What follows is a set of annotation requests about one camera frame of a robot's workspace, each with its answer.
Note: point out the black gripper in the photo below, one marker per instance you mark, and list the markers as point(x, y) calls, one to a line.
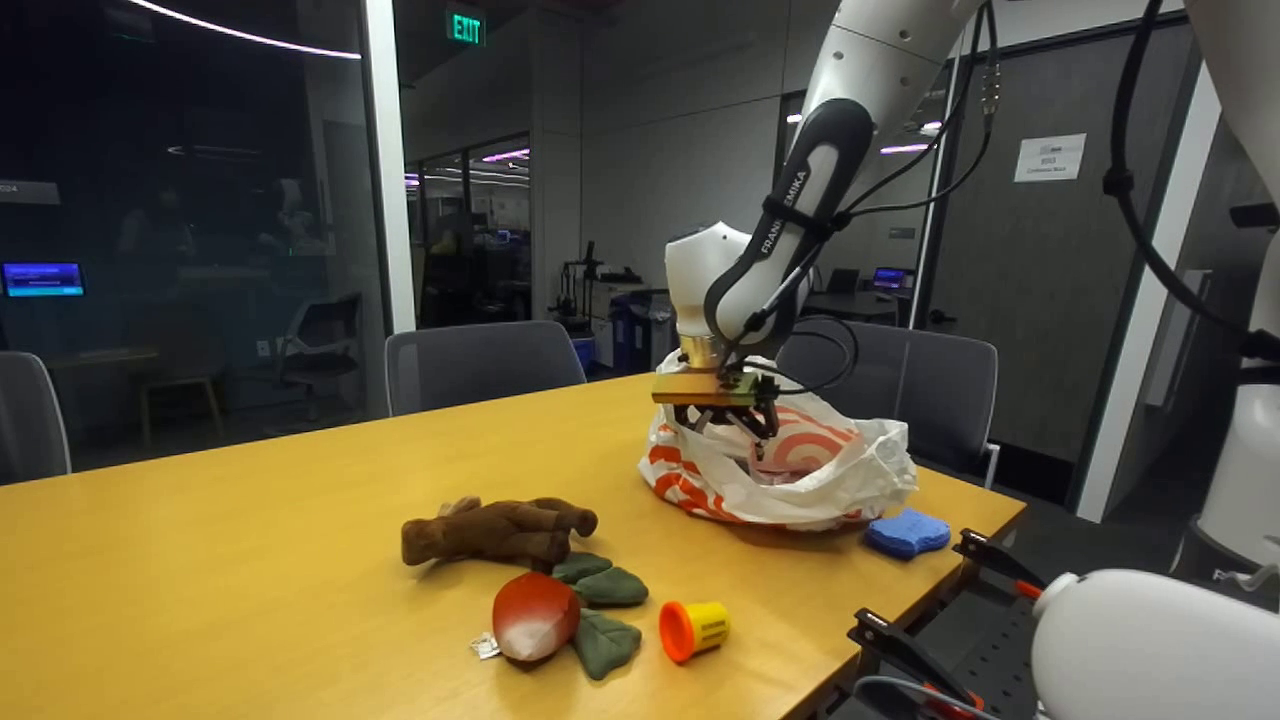
point(742, 410)

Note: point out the brown plush animal toy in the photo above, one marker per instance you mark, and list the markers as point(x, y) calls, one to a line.
point(492, 528)

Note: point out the yellow tub orange lid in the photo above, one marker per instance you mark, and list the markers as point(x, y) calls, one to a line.
point(695, 629)

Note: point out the white paper door sign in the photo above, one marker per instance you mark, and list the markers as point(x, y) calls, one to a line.
point(1050, 158)

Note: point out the white orange plastic bag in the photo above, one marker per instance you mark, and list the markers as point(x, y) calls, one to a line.
point(827, 475)

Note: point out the white window frame post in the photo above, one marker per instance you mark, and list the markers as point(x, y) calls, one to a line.
point(388, 160)

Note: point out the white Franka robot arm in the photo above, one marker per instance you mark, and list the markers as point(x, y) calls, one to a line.
point(867, 67)

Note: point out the grey office chair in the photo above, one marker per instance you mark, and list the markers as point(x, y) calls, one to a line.
point(950, 402)
point(24, 421)
point(853, 364)
point(480, 363)

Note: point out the green exit sign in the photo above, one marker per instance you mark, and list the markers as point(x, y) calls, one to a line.
point(465, 30)

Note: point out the dark grey door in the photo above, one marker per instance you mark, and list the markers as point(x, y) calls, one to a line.
point(1040, 320)

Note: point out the white door frame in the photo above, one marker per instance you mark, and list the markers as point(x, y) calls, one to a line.
point(1146, 344)

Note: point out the white rounded device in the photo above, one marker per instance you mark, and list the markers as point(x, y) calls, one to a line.
point(1146, 654)

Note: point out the blue lit screen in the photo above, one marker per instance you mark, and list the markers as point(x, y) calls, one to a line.
point(43, 283)

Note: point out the blue sponge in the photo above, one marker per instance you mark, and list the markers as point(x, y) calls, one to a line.
point(911, 534)

